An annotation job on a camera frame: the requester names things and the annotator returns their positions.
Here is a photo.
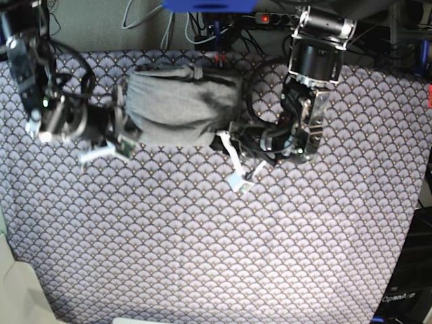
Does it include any blue overhead mount plate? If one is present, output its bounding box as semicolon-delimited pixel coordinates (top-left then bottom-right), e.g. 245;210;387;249
163;0;257;13

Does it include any black power strip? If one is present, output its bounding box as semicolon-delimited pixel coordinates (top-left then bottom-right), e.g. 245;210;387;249
254;12;292;25

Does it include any fan-patterned purple table cloth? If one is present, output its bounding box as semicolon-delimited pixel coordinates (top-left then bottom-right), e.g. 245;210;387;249
1;63;431;323

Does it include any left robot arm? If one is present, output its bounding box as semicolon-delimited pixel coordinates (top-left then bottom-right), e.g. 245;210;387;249
217;6;357;194

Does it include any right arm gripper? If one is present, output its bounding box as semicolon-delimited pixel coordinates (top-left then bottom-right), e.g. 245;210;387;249
78;84;142;166

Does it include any red right edge clamp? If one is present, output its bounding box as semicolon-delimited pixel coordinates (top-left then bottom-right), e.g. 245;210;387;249
428;84;432;109

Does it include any white object bottom left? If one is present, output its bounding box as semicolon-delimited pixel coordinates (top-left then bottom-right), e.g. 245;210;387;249
1;217;57;323

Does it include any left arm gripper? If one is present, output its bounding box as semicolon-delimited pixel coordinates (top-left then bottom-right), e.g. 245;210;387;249
209;121;280;194

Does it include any red centre table clamp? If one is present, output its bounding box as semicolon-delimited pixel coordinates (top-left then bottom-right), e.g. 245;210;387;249
215;52;225;68

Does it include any light grey T-shirt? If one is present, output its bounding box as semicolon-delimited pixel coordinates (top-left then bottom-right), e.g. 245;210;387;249
125;63;242;146

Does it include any black OpenArm box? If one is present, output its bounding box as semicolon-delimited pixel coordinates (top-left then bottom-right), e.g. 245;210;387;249
371;207;432;323

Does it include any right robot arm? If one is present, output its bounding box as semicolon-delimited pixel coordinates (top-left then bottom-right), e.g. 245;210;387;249
1;1;141;165

